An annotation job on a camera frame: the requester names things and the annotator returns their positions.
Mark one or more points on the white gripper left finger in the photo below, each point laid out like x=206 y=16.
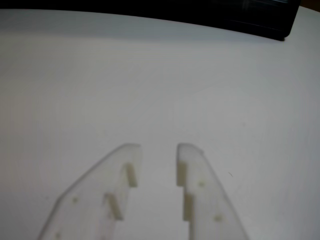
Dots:
x=95 y=190

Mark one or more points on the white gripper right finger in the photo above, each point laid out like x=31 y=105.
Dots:
x=210 y=200

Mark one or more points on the black rectangular case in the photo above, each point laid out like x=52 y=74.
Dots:
x=175 y=10

